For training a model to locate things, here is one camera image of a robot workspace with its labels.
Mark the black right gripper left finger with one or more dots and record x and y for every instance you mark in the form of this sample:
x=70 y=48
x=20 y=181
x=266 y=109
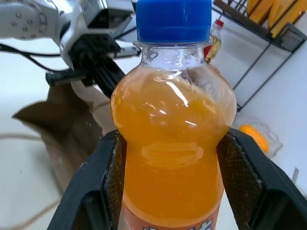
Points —
x=76 y=191

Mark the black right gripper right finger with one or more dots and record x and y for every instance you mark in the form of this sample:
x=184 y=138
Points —
x=271 y=191

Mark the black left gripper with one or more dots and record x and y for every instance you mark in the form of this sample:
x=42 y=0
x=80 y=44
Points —
x=93 y=51

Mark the brown paper bag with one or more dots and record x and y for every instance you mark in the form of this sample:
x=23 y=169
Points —
x=64 y=129

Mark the orange juice bottle blue cap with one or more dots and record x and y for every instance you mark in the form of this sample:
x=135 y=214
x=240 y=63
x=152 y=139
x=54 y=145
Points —
x=172 y=143

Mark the large clear glass bowl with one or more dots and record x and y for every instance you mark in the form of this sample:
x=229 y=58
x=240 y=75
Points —
x=273 y=141

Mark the orange fruit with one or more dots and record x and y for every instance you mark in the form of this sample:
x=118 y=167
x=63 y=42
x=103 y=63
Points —
x=255 y=136

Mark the cooking oil bottle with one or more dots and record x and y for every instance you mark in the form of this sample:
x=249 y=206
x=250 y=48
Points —
x=214 y=45

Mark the yellow package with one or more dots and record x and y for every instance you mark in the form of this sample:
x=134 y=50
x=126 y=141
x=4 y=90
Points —
x=257 y=10
x=285 y=16

